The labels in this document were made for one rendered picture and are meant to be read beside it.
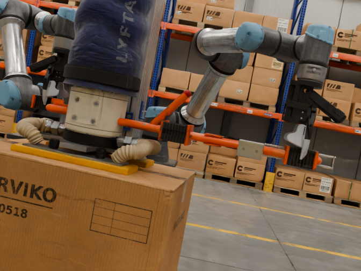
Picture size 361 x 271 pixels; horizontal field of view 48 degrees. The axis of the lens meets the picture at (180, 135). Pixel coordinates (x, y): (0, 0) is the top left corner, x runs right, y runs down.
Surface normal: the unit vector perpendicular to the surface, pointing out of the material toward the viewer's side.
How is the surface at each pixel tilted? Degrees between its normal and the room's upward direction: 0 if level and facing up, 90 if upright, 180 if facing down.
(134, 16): 70
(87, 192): 90
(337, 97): 94
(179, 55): 90
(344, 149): 90
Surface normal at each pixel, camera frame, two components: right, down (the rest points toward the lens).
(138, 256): -0.17, 0.02
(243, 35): -0.90, -0.14
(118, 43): 0.51, -0.15
